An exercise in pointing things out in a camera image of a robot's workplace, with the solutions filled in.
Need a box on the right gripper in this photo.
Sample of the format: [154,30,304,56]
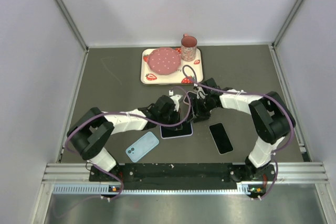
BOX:
[187,96,215,123]

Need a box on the pink phone case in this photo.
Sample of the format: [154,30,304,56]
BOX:
[183,91,197,105]

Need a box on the blue-edged black phone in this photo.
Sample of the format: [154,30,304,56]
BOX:
[161,122,192,138]

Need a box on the lavender phone case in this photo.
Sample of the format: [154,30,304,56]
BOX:
[160,121,194,140]

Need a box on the light blue phone case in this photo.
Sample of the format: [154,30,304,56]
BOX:
[125,132,159,163]

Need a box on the silver-edged black phone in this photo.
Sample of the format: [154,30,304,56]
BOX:
[209,123,234,155]

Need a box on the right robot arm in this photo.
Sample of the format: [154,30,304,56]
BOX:
[188,78,296,182]

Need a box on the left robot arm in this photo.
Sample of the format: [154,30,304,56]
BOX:
[65,94,186,180]

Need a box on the strawberry print tray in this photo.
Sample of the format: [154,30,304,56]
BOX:
[140,48,204,85]

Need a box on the pink polka dot plate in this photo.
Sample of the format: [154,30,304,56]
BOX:
[147,47,182,76]

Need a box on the pink floral mug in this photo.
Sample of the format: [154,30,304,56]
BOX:
[181,34,197,61]

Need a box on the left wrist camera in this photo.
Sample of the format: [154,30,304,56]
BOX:
[169,90,183,112]

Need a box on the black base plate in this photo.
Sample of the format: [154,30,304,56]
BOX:
[89,163,276,190]

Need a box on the slotted cable duct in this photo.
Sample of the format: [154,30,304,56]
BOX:
[52,182,251,195]

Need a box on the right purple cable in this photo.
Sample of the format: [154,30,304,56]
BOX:
[182,64,295,200]

